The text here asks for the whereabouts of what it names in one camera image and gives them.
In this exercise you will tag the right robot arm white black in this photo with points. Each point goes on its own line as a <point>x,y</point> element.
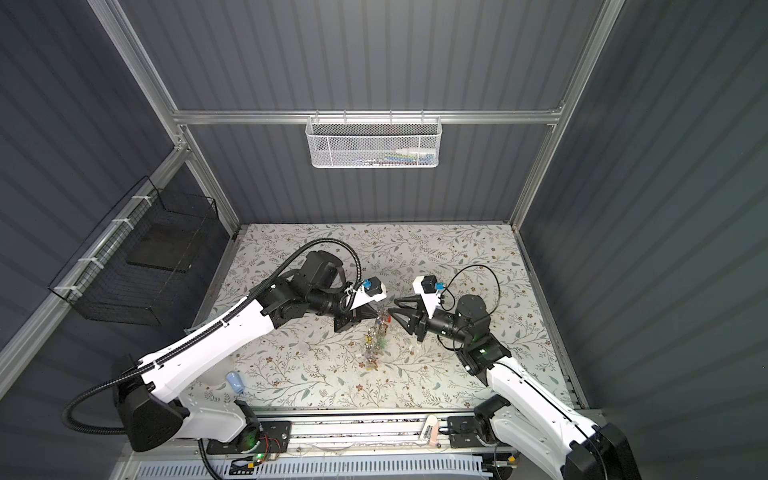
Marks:
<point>521,412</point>

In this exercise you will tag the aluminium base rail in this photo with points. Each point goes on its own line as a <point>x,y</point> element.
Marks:
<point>278,435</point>

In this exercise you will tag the large keyring with keys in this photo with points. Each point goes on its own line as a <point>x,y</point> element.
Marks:
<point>375,340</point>

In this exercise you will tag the black wire basket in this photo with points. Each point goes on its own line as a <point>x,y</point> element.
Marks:
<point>152,265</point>

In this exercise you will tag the white wire basket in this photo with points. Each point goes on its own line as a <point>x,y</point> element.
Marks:
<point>374,145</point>

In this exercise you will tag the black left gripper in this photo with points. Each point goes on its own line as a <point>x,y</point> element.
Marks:
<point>355,317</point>

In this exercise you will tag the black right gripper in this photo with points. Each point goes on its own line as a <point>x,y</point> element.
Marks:
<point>420,321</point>

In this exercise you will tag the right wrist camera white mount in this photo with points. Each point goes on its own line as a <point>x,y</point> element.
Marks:
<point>430,291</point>

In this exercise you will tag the pink white stapler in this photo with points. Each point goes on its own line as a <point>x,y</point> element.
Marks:
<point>430,431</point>

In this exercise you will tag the blue small bottle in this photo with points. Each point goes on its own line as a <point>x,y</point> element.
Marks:
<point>235,381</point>

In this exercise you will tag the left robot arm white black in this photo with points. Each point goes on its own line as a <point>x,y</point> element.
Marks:
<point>147,393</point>

